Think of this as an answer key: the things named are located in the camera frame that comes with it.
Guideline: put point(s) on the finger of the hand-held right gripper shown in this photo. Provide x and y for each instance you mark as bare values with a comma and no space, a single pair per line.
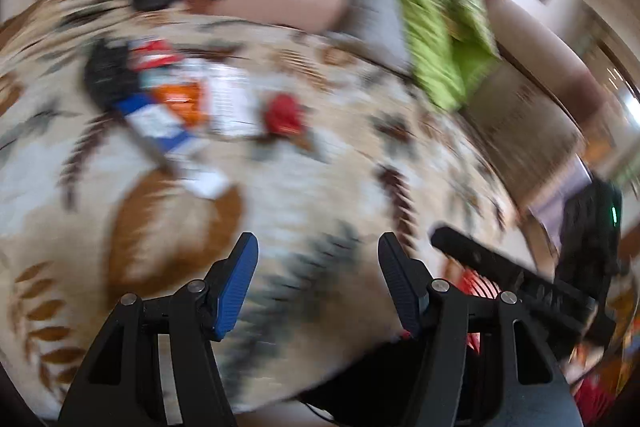
500,267

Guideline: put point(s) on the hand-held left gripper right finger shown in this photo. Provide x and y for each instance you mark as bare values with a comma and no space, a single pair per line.
402,287

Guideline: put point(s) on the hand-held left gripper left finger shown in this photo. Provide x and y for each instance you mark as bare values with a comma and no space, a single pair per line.
235,287

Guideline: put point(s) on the red plastic basket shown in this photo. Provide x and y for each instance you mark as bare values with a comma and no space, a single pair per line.
477,283

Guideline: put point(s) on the orange snack packet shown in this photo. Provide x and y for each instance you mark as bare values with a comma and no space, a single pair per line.
180,104

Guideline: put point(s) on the table with lilac cloth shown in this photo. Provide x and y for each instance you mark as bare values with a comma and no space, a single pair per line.
560,207

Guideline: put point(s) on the small white wrapper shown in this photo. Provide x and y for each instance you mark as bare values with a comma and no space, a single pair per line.
205,182

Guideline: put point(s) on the leaf print blanket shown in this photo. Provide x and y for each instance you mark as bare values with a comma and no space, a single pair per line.
310,187

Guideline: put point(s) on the wooden framed glass partition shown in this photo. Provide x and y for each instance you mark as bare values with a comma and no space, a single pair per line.
612,87

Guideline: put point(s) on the red crumpled packet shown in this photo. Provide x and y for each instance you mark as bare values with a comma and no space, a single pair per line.
285,114

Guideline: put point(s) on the blue and white packet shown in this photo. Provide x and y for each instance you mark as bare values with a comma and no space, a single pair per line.
155,124

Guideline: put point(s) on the black plastic bag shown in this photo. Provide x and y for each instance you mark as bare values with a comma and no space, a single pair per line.
107,72

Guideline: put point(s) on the green quilt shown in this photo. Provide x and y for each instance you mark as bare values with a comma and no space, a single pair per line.
425,22

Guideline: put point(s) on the grey quilted pillow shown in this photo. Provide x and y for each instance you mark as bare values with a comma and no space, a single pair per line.
377,22

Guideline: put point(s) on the brown and pink sofa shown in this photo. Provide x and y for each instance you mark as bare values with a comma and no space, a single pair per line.
280,2

